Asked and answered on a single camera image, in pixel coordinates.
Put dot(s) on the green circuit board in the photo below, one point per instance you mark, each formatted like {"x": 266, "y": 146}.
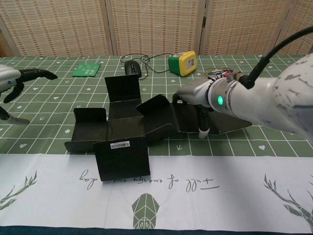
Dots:
{"x": 86, "y": 69}

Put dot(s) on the black computer mouse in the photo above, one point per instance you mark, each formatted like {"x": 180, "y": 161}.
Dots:
{"x": 132, "y": 68}

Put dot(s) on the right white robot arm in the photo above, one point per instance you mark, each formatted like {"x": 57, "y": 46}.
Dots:
{"x": 269, "y": 102}

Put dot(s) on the woven folding screen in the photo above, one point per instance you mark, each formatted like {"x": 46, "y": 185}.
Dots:
{"x": 156, "y": 24}

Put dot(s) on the black foldable paper box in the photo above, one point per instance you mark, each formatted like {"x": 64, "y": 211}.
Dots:
{"x": 122, "y": 127}

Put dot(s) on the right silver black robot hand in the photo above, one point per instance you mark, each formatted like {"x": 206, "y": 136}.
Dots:
{"x": 195, "y": 91}

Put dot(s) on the green yellow tape measure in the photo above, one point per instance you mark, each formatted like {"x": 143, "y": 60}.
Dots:
{"x": 183, "y": 63}

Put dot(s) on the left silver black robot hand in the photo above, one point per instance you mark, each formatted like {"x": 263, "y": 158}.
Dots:
{"x": 9, "y": 76}

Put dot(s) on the white red eraser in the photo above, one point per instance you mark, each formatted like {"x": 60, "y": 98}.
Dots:
{"x": 229, "y": 73}

